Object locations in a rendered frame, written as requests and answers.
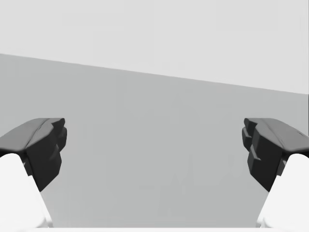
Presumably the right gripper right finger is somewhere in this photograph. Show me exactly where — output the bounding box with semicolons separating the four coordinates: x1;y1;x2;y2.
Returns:
241;117;309;228

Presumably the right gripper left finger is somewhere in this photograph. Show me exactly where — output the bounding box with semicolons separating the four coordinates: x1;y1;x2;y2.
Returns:
0;117;68;228

